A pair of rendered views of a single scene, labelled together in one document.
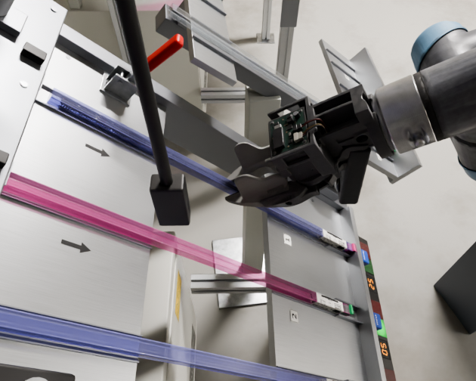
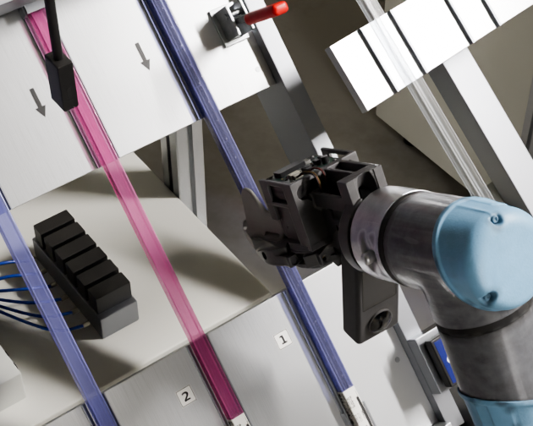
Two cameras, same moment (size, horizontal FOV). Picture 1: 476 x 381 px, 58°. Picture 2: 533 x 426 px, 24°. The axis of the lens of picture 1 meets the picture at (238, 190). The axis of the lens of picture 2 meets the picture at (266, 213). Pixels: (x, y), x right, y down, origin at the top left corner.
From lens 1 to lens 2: 0.76 m
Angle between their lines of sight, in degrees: 35
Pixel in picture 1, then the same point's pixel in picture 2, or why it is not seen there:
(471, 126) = (409, 275)
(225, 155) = not seen: hidden behind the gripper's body
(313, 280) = (264, 411)
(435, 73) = (423, 195)
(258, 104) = not seen: hidden behind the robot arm
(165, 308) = (156, 351)
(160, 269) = (204, 312)
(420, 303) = not seen: outside the picture
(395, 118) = (362, 214)
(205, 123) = (306, 133)
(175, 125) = (281, 113)
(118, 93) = (222, 27)
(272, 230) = (271, 308)
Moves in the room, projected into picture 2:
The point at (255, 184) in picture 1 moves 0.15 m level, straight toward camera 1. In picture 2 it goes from (256, 212) to (106, 279)
